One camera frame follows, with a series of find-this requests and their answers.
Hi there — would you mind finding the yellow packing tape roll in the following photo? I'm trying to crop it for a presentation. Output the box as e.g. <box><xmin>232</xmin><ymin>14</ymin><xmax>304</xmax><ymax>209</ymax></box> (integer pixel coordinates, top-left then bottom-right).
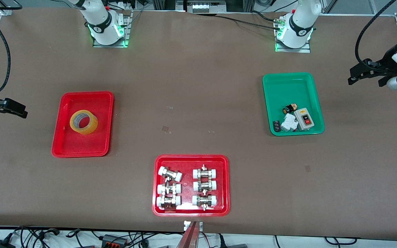
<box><xmin>69</xmin><ymin>110</ymin><xmax>98</xmax><ymax>135</ymax></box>

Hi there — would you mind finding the black and orange connector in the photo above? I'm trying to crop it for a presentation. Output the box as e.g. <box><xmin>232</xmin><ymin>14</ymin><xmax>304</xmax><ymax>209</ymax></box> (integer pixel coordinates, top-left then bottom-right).
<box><xmin>101</xmin><ymin>235</ymin><xmax>129</xmax><ymax>247</ymax></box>

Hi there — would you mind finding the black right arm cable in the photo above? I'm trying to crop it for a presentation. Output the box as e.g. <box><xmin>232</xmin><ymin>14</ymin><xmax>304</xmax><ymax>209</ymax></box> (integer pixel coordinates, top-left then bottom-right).
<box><xmin>0</xmin><ymin>0</ymin><xmax>23</xmax><ymax>95</ymax></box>

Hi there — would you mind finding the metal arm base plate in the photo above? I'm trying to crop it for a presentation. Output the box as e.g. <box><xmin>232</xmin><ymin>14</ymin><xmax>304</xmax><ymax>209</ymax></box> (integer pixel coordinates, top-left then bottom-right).
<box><xmin>93</xmin><ymin>10</ymin><xmax>130</xmax><ymax>48</ymax></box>
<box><xmin>275</xmin><ymin>41</ymin><xmax>311</xmax><ymax>53</ymax></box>

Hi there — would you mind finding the small metal bracket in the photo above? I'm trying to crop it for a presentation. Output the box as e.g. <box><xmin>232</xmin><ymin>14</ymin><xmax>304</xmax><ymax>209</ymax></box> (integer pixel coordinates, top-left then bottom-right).
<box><xmin>184</xmin><ymin>221</ymin><xmax>203</xmax><ymax>232</ymax></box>

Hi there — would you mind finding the red plastic tray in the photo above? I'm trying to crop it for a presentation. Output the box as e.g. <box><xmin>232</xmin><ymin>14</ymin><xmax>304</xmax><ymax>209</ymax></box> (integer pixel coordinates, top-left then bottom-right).
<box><xmin>51</xmin><ymin>91</ymin><xmax>114</xmax><ymax>158</ymax></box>
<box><xmin>152</xmin><ymin>154</ymin><xmax>230</xmax><ymax>217</ymax></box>

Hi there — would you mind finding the metal valve with white caps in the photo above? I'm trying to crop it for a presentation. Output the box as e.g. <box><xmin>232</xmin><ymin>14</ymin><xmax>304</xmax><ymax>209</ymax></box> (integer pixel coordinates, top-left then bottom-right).
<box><xmin>193</xmin><ymin>164</ymin><xmax>218</xmax><ymax>179</ymax></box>
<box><xmin>156</xmin><ymin>195</ymin><xmax>182</xmax><ymax>210</ymax></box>
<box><xmin>157</xmin><ymin>183</ymin><xmax>182</xmax><ymax>196</ymax></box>
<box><xmin>192</xmin><ymin>194</ymin><xmax>218</xmax><ymax>211</ymax></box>
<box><xmin>158</xmin><ymin>166</ymin><xmax>183</xmax><ymax>182</ymax></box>
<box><xmin>193</xmin><ymin>180</ymin><xmax>217</xmax><ymax>193</ymax></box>

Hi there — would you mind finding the red metal bar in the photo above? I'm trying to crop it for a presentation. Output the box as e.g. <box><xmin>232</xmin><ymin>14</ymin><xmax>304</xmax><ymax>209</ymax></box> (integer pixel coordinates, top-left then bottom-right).
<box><xmin>176</xmin><ymin>222</ymin><xmax>201</xmax><ymax>248</ymax></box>

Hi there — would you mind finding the white plastic connector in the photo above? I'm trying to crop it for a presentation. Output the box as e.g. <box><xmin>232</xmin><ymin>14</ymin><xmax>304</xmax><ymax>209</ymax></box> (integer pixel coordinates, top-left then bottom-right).
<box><xmin>281</xmin><ymin>113</ymin><xmax>299</xmax><ymax>132</ymax></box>

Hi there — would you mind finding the black cable on table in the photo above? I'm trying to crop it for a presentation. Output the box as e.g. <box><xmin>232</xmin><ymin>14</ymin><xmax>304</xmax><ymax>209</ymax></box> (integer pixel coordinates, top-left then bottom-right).
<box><xmin>216</xmin><ymin>15</ymin><xmax>283</xmax><ymax>30</ymax></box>
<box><xmin>250</xmin><ymin>11</ymin><xmax>279</xmax><ymax>22</ymax></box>

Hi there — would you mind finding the green plastic tray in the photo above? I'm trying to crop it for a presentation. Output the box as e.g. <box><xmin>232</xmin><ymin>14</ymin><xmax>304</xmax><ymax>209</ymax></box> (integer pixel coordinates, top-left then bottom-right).
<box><xmin>262</xmin><ymin>72</ymin><xmax>325</xmax><ymax>137</ymax></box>

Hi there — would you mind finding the grey push-button switch box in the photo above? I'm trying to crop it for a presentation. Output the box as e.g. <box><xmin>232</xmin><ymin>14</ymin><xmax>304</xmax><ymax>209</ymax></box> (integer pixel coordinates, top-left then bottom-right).
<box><xmin>294</xmin><ymin>108</ymin><xmax>315</xmax><ymax>131</ymax></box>

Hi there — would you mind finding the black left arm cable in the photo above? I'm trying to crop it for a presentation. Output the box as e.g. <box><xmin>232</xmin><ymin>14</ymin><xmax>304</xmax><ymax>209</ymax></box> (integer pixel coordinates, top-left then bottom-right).
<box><xmin>355</xmin><ymin>0</ymin><xmax>390</xmax><ymax>73</ymax></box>

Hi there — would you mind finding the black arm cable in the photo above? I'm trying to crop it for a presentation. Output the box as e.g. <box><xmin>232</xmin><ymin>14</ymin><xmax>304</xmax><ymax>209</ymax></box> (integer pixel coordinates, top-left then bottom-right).
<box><xmin>355</xmin><ymin>0</ymin><xmax>390</xmax><ymax>73</ymax></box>
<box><xmin>0</xmin><ymin>0</ymin><xmax>23</xmax><ymax>95</ymax></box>

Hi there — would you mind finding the grey power strip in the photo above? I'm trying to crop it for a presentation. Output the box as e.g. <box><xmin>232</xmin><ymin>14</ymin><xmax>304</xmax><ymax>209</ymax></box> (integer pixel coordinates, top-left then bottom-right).
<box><xmin>186</xmin><ymin>0</ymin><xmax>227</xmax><ymax>14</ymax></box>

